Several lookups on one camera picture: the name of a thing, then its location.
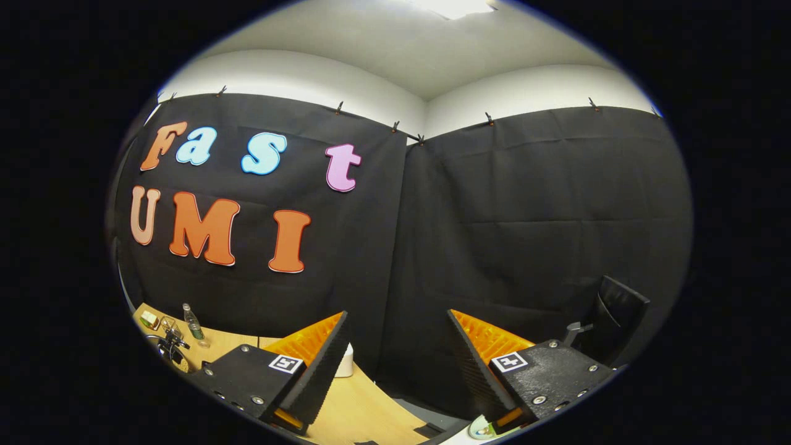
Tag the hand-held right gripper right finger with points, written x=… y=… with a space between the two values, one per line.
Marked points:
x=473 y=377

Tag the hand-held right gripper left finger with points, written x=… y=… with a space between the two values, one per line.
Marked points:
x=321 y=371

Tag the black backdrop cloth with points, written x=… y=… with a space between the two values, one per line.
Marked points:
x=494 y=247

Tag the clear plastic water bottle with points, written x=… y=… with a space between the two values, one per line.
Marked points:
x=194 y=324

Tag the black office chair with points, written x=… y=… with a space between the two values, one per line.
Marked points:
x=618 y=315

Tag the toy sandwich with lettuce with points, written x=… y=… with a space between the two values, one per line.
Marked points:
x=149 y=319

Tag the row of black backdrop clips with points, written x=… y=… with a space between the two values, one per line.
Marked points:
x=489 y=118

